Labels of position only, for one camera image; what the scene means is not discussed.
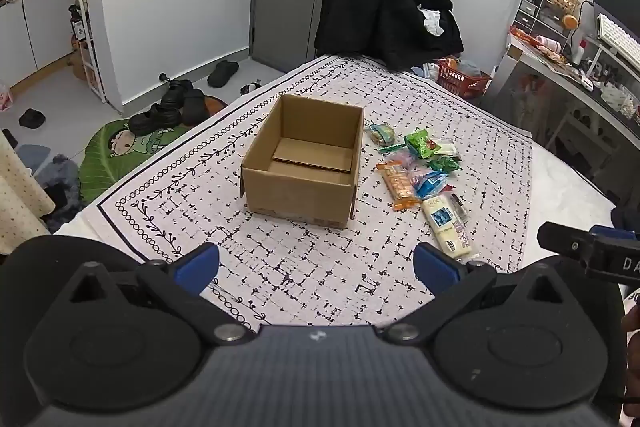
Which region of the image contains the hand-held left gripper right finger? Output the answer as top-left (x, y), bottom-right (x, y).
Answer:
top-left (382, 241), bottom-right (568, 348)

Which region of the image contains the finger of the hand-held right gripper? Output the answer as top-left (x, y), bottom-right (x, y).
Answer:
top-left (537, 221), bottom-right (640, 266)

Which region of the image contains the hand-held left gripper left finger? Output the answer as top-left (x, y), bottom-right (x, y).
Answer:
top-left (65, 241), bottom-right (253, 349)

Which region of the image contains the pale yellow snack packet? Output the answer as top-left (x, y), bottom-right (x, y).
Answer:
top-left (421, 196), bottom-right (473, 258)

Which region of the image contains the long orange snack packet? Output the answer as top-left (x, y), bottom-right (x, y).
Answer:
top-left (376, 161), bottom-right (421, 212)

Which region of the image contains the pink red snack packet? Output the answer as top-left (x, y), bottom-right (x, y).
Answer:
top-left (386, 148), bottom-right (426, 180)

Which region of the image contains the brown cardboard box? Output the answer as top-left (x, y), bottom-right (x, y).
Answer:
top-left (240, 94), bottom-right (365, 230)

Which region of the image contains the small dark snack packet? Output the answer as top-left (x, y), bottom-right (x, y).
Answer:
top-left (445, 192), bottom-right (470, 224)

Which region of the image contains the white black printed tablecloth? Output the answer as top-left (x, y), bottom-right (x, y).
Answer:
top-left (82, 54), bottom-right (533, 329)

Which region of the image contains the dark green snack packet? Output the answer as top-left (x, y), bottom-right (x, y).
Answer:
top-left (426, 156), bottom-right (462, 175)

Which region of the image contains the green leaf cartoon rug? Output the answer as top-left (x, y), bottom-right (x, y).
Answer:
top-left (80, 118), bottom-right (188, 205)

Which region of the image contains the green yellow snack packet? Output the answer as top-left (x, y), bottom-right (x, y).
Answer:
top-left (366, 123), bottom-right (397, 146)

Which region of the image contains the grey fluffy rug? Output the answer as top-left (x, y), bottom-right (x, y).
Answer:
top-left (32, 154), bottom-right (83, 233)

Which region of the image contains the grey desk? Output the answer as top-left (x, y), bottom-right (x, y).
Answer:
top-left (480, 32), bottom-right (640, 208)

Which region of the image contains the red plastic basket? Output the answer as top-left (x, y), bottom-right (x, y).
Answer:
top-left (436, 58), bottom-right (493, 100)

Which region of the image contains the beige dotted cloth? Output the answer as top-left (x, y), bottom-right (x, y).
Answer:
top-left (0, 129), bottom-right (56, 255)

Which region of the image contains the black clog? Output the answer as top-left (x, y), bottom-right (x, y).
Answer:
top-left (207, 61), bottom-right (240, 88)

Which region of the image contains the blue grey mat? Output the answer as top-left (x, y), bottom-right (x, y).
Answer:
top-left (15, 144), bottom-right (53, 172)

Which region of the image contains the white keyboard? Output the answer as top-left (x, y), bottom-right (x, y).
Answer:
top-left (596, 13), bottom-right (640, 62)

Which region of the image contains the black slipper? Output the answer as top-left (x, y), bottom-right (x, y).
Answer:
top-left (19, 108), bottom-right (47, 128)

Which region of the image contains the white shelf rack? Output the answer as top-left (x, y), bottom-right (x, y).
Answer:
top-left (67, 0), bottom-right (108, 104)

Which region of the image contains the white crumpled cloth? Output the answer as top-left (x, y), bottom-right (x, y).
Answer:
top-left (419, 7), bottom-right (445, 36)

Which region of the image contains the black jacket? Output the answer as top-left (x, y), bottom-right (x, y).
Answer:
top-left (314, 0), bottom-right (465, 72)

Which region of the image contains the dark labelled bottle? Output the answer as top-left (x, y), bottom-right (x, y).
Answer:
top-left (69, 4), bottom-right (87, 42)

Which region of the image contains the white cabinet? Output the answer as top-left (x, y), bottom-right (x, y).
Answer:
top-left (0, 0), bottom-right (78, 88)

